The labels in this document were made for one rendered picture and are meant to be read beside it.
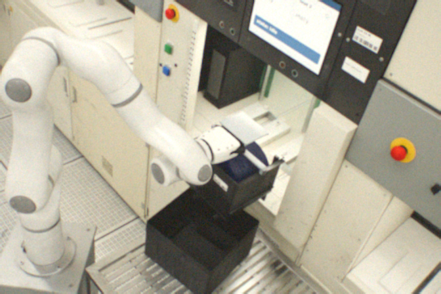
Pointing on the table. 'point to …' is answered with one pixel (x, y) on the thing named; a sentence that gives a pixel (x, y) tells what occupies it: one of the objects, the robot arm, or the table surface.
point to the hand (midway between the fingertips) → (241, 132)
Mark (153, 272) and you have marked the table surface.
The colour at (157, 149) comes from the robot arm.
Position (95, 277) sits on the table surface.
